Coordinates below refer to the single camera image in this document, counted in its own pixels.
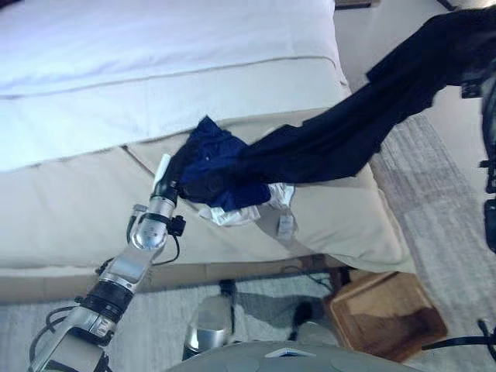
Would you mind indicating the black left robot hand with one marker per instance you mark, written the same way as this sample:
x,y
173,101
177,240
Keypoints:
x,y
167,182

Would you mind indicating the dark blue garment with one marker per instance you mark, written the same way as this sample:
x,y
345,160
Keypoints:
x,y
217,159

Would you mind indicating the white garment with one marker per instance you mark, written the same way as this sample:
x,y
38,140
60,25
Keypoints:
x,y
240,215

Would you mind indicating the white paper price tag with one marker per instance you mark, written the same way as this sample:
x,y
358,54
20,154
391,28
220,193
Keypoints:
x,y
286,226

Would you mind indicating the black garment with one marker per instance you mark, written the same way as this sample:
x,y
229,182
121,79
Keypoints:
x,y
348,131

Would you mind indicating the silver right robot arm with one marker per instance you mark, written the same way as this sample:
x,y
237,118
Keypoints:
x,y
489,155

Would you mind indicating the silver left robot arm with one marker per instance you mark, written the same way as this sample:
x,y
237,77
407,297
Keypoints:
x,y
128,267

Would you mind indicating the beige bed cover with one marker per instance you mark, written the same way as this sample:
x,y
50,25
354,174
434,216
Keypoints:
x,y
77,217

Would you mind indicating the wooden laundry basket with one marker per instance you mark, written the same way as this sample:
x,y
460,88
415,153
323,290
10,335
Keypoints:
x,y
383,314

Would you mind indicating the white duvet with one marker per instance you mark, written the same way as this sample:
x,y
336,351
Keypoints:
x,y
155,69

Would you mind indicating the silver left robot leg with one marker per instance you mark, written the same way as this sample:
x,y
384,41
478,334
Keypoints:
x,y
209,325

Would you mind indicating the silver robot leg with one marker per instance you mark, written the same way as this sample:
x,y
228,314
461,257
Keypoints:
x,y
310,329
209,325

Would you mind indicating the grey robot torso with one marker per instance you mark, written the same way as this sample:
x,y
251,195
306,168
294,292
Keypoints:
x,y
271,358

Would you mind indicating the silver right robot leg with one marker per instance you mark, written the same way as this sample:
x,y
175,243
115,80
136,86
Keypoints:
x,y
310,329

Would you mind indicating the grey striped rug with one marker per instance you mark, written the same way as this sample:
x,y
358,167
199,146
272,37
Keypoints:
x,y
438,217

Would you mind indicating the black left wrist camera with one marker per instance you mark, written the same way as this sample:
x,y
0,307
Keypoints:
x,y
178,225

